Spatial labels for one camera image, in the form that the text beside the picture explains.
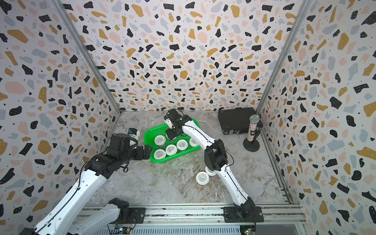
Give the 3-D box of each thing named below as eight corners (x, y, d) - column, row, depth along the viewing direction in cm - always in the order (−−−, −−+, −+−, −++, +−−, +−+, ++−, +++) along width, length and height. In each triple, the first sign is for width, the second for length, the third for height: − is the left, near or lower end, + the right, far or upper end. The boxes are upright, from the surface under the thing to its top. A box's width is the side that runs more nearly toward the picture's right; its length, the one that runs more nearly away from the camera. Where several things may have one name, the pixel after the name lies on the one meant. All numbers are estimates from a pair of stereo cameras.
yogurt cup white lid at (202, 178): (196, 187, 85) (196, 183, 79) (196, 176, 89) (196, 171, 83) (208, 187, 85) (209, 183, 79) (208, 176, 89) (209, 171, 83)
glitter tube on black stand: (238, 147, 103) (250, 119, 81) (240, 141, 106) (252, 113, 84) (251, 151, 101) (266, 124, 79) (252, 145, 104) (268, 117, 82)
